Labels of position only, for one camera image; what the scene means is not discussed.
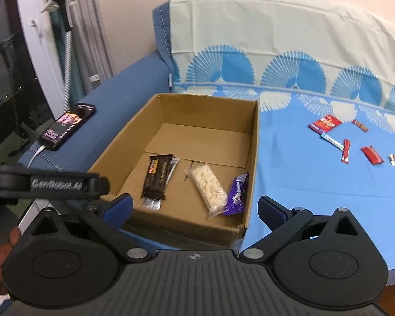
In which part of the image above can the thin red candy stick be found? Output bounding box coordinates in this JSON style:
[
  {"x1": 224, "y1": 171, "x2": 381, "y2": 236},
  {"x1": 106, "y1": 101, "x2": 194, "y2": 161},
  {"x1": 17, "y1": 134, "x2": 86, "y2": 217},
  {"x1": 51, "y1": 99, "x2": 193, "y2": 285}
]
[{"x1": 341, "y1": 139, "x2": 350, "y2": 163}]

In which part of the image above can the silver snack sachet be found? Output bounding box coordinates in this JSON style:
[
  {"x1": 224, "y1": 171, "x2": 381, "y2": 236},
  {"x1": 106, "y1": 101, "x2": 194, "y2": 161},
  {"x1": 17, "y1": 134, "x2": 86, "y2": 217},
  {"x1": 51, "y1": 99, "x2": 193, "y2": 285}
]
[{"x1": 141, "y1": 154, "x2": 180, "y2": 211}]

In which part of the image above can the purple chocolate bar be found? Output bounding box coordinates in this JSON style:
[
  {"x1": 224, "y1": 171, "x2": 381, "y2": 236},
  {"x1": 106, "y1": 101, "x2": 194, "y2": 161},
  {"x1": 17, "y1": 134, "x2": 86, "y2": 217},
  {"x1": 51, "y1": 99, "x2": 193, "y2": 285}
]
[{"x1": 223, "y1": 173, "x2": 249, "y2": 215}]

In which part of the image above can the red wafer bar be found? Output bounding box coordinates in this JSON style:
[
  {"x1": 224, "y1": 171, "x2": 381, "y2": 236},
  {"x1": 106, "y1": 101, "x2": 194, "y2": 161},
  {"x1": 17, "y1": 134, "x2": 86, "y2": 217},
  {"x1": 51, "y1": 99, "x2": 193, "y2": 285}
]
[{"x1": 361, "y1": 146, "x2": 384, "y2": 165}]

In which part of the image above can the white blue candy stick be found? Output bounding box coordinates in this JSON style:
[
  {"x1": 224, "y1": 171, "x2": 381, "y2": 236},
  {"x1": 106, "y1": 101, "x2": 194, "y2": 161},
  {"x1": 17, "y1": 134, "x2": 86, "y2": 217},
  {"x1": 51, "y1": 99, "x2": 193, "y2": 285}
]
[{"x1": 320, "y1": 133, "x2": 344, "y2": 151}]

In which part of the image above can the black chocolate bar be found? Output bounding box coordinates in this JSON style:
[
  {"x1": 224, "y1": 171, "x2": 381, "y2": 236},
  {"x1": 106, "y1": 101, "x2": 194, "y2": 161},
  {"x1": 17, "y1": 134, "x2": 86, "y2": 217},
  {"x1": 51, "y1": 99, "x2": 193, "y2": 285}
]
[{"x1": 141, "y1": 154, "x2": 173, "y2": 200}]

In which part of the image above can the puffed rice snack packet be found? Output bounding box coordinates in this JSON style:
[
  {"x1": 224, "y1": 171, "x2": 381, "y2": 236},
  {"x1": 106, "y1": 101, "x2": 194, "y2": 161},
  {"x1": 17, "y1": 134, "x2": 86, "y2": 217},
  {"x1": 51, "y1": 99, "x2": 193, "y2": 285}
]
[{"x1": 185, "y1": 164, "x2": 228, "y2": 219}]

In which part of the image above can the red chips packet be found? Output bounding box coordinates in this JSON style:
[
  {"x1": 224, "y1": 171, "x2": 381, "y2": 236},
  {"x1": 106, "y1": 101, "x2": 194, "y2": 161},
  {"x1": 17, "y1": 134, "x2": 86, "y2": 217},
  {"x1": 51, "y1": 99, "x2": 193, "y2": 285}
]
[{"x1": 308, "y1": 114, "x2": 343, "y2": 135}]

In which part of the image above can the black smartphone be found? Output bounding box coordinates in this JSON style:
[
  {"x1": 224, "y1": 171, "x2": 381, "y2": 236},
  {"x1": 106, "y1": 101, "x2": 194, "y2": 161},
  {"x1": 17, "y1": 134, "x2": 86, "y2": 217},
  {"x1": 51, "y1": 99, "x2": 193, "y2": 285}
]
[{"x1": 38, "y1": 103, "x2": 96, "y2": 151}]

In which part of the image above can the small brown red candy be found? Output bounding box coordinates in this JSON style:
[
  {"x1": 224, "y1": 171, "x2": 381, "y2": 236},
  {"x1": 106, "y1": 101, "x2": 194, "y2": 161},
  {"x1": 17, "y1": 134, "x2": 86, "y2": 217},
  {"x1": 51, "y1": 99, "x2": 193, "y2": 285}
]
[{"x1": 352, "y1": 120, "x2": 369, "y2": 133}]

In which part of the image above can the blue sofa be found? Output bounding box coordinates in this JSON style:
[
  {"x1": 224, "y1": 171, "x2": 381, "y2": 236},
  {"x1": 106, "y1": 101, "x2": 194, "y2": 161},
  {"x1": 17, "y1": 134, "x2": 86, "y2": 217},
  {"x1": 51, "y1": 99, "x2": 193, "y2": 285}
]
[{"x1": 18, "y1": 0, "x2": 395, "y2": 283}]

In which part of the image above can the brown cardboard box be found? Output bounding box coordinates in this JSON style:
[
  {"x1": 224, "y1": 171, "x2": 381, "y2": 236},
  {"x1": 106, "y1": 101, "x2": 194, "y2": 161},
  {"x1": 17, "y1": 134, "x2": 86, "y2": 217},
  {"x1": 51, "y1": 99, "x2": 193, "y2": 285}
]
[{"x1": 91, "y1": 93, "x2": 259, "y2": 248}]

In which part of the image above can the blue white patterned sheet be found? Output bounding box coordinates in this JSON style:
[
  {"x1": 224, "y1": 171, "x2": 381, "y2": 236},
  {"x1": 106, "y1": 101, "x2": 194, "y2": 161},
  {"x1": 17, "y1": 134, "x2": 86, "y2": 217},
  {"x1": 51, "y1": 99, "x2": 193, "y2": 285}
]
[{"x1": 169, "y1": 0, "x2": 395, "y2": 270}]

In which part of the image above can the white clip stand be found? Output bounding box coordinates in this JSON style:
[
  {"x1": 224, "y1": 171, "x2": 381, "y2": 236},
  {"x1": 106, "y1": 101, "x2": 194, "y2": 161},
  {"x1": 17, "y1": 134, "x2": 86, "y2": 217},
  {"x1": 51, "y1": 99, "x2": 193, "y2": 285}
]
[{"x1": 41, "y1": 0, "x2": 77, "y2": 111}]

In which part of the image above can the white charging cable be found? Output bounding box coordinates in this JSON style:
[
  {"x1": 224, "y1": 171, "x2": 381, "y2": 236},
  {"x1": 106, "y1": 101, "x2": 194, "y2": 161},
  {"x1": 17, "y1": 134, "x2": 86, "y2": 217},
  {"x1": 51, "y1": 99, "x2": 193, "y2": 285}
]
[{"x1": 26, "y1": 144, "x2": 49, "y2": 169}]

